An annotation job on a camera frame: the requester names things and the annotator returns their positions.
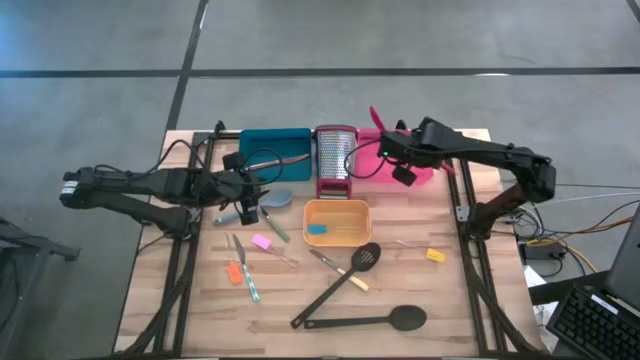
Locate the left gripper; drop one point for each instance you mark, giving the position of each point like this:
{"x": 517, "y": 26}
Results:
{"x": 230, "y": 187}

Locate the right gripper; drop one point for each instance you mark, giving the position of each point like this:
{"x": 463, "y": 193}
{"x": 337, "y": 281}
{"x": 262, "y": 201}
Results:
{"x": 405, "y": 150}

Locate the small pink silicone spatula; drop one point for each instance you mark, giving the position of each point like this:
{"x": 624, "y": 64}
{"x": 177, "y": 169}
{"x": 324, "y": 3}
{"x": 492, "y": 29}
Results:
{"x": 260, "y": 241}

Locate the small orange silicone spatula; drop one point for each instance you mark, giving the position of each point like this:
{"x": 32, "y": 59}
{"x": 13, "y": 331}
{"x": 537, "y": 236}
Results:
{"x": 235, "y": 275}

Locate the all-steel table knife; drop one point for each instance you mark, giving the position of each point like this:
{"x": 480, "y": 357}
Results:
{"x": 290, "y": 160}

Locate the small blue silicone spatula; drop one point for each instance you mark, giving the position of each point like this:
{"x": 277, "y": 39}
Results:
{"x": 317, "y": 229}

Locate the black slotted turner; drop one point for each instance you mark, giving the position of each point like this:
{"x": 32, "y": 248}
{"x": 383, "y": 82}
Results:
{"x": 325, "y": 295}

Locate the small yellow silicone spatula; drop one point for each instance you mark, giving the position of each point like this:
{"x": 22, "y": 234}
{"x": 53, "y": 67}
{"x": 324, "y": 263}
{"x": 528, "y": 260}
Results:
{"x": 436, "y": 255}

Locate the black solid nylon spoon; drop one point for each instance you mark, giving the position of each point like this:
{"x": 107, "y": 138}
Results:
{"x": 407, "y": 318}

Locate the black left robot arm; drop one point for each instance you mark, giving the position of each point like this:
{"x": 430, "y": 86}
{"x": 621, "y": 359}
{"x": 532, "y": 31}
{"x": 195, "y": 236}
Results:
{"x": 150, "y": 182}

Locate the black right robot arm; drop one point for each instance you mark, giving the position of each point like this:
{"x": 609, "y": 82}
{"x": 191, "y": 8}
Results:
{"x": 500, "y": 155}

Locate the pink plastic bin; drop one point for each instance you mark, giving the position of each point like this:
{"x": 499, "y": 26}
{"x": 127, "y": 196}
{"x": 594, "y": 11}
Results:
{"x": 367, "y": 167}

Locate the red steel box grater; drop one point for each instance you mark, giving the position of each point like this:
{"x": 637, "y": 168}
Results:
{"x": 335, "y": 155}

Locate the teal plastic bin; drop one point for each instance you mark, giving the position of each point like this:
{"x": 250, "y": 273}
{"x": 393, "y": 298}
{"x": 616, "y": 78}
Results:
{"x": 295, "y": 142}

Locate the yellow plastic bin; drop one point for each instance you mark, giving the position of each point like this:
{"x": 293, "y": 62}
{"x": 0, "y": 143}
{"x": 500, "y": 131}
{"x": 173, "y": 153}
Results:
{"x": 345, "y": 212}

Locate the black power strip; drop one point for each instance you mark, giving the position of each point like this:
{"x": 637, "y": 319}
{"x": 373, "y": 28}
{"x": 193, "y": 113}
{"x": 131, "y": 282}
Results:
{"x": 542, "y": 251}

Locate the white paper sheet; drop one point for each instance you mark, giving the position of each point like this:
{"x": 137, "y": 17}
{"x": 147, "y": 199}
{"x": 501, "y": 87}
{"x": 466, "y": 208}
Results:
{"x": 535, "y": 280}

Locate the black metal stand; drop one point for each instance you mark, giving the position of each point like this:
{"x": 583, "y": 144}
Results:
{"x": 30, "y": 240}

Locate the black desk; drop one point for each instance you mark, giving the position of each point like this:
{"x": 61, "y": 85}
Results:
{"x": 565, "y": 286}

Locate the grey laptop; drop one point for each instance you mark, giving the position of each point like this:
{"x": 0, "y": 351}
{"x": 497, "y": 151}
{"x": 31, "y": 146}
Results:
{"x": 627, "y": 265}

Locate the black computer keyboard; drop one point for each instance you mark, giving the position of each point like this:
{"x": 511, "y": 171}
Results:
{"x": 595, "y": 325}

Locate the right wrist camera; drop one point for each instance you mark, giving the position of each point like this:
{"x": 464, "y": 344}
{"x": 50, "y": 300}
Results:
{"x": 404, "y": 175}

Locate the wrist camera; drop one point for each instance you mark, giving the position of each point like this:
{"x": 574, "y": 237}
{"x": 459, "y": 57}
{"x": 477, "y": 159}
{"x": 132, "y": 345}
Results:
{"x": 404, "y": 175}
{"x": 233, "y": 161}

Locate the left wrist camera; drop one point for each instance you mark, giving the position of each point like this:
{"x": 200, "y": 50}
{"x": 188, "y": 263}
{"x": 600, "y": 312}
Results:
{"x": 233, "y": 161}

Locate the black aluminium rig frame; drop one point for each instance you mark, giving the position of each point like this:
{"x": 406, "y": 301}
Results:
{"x": 210, "y": 135}

